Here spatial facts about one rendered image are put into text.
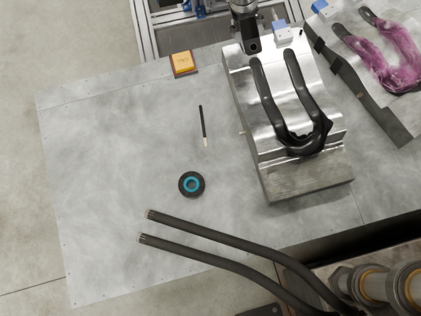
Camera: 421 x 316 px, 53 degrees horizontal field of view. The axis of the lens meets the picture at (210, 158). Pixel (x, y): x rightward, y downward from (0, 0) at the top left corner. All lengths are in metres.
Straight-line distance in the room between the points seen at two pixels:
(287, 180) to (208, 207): 0.25
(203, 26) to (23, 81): 1.03
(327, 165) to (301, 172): 0.08
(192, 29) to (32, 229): 1.26
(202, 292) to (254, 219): 0.86
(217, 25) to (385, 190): 1.23
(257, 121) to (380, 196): 0.43
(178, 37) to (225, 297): 1.27
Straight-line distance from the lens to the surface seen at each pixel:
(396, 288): 0.82
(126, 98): 1.40
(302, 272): 1.14
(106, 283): 1.30
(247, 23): 1.14
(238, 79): 1.30
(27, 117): 2.43
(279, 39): 1.33
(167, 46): 2.15
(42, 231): 2.25
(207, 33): 2.17
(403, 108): 1.34
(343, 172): 1.27
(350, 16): 1.50
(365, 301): 1.06
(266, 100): 1.28
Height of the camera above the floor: 2.05
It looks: 75 degrees down
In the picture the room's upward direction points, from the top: 7 degrees counter-clockwise
